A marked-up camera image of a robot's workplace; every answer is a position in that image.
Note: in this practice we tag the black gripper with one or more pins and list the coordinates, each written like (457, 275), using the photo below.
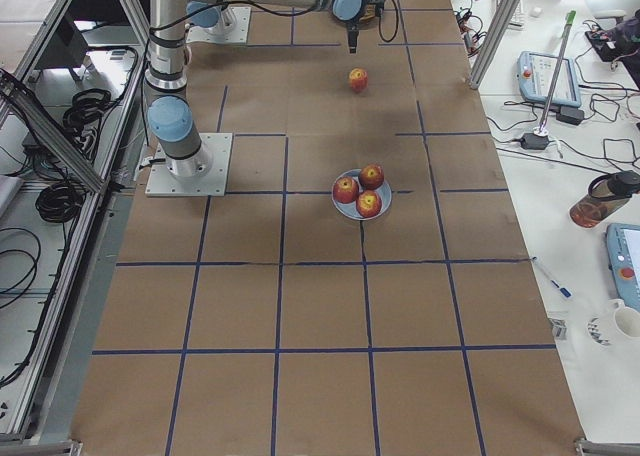
(352, 28)

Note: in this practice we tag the red apple yellowish side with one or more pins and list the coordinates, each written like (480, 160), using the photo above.
(358, 80)

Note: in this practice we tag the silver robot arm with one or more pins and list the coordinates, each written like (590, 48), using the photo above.
(169, 115)

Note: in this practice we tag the red apple plate back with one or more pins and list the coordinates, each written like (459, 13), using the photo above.
(371, 177)

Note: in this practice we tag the red apple plate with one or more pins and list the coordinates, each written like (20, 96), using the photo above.
(371, 177)
(345, 190)
(368, 204)

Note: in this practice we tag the red apple plate left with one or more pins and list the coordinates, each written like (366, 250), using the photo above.
(345, 190)

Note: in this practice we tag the red apple plate front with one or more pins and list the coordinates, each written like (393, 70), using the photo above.
(368, 204)

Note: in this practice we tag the light blue plate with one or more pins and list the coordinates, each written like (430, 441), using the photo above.
(349, 210)

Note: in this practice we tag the blue teach pendant far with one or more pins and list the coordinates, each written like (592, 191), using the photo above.
(535, 74)

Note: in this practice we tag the blue teach pendant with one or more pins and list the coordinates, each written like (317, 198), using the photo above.
(535, 74)
(622, 244)

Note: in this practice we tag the black power adapter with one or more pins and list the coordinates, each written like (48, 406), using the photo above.
(531, 141)

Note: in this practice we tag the silver rod green tip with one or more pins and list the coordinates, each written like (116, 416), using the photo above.
(541, 131)

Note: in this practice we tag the brown water bottle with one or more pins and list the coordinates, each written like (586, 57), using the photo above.
(605, 195)

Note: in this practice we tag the blue white pen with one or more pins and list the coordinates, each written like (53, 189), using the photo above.
(562, 289)

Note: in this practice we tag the blue teach pendant near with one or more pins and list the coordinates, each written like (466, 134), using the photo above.
(622, 244)

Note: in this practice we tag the white mug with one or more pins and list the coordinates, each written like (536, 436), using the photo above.
(619, 323)

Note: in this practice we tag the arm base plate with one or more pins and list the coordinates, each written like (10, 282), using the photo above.
(204, 174)
(227, 26)

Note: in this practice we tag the aluminium frame diagonal post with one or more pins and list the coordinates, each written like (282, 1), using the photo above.
(500, 21)

